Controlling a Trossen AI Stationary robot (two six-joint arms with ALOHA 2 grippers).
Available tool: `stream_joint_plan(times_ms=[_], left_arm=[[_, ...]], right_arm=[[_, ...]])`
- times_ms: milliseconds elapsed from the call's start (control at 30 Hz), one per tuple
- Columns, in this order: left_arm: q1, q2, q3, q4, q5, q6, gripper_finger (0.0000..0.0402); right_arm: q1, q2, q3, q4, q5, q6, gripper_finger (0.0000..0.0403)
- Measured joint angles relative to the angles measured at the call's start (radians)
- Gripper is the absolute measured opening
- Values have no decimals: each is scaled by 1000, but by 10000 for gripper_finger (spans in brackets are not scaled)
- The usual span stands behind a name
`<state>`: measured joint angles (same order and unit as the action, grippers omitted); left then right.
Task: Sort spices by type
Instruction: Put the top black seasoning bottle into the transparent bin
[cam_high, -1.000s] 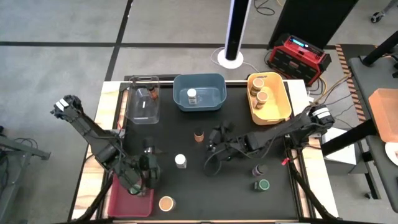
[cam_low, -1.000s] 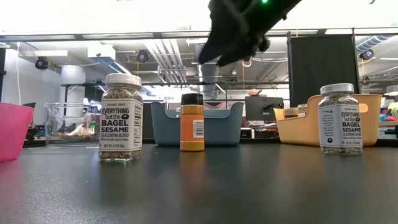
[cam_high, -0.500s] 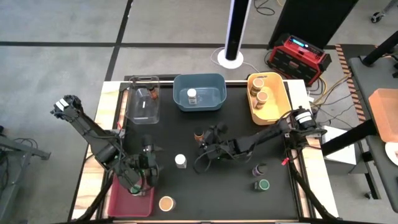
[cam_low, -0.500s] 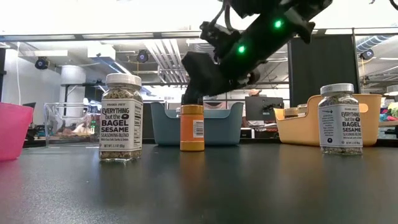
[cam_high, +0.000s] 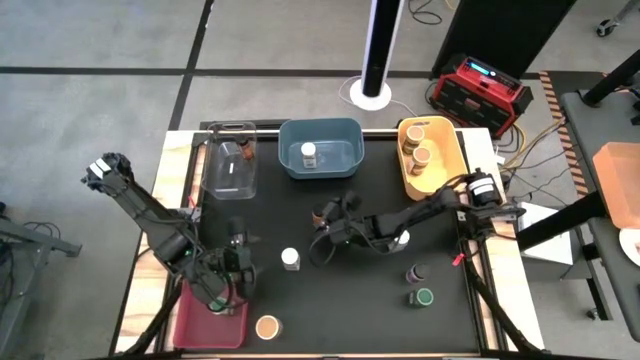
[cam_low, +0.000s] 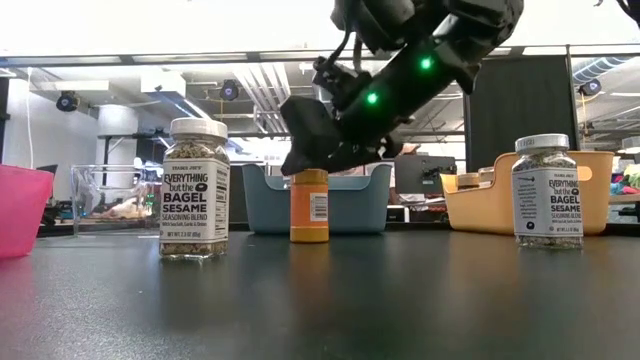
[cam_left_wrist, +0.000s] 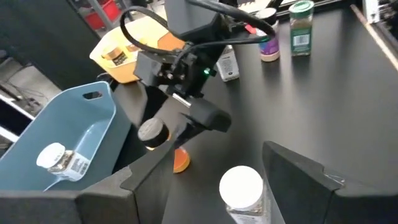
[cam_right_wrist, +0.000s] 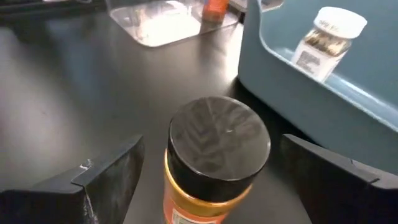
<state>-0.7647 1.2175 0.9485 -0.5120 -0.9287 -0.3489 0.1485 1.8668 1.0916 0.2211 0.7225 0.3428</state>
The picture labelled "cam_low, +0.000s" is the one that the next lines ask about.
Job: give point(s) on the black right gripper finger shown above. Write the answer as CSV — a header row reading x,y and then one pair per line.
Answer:
x,y
310,135
380,150

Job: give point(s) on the orange black-lid spice bottle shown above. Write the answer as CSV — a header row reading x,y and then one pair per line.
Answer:
x,y
309,210

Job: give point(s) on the tan-lid spice jar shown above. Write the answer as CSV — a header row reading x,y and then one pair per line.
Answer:
x,y
486,175
467,181

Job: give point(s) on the white-lid bagel seasoning jar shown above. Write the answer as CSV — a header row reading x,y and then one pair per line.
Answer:
x,y
195,200
547,200

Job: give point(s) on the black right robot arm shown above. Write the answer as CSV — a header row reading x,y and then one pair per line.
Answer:
x,y
475,20

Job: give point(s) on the dark grey equipment box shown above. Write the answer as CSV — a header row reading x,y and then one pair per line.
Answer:
x,y
425,175

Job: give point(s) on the blue plastic bin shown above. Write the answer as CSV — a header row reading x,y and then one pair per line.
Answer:
x,y
360,205

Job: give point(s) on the yellow plastic bin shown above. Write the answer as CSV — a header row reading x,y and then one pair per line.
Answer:
x,y
480,210

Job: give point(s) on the black partition panel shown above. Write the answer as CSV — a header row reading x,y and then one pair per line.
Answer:
x,y
520,110

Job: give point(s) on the clear plastic bin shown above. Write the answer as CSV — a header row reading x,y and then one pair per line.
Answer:
x,y
90,200

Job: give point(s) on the colourful cloth pile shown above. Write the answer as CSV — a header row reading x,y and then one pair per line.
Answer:
x,y
625,180

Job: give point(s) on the red plastic bin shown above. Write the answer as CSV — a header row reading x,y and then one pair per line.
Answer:
x,y
22,210

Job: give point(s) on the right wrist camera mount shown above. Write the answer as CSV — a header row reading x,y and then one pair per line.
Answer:
x,y
340,80

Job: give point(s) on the black ceiling camera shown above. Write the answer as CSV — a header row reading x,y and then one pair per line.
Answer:
x,y
590,87
66,101
229,90

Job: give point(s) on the silver ventilation duct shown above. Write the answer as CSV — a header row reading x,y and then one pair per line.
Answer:
x,y
600,67

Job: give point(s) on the black aluminium table frame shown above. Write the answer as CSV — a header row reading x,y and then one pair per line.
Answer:
x,y
62,230

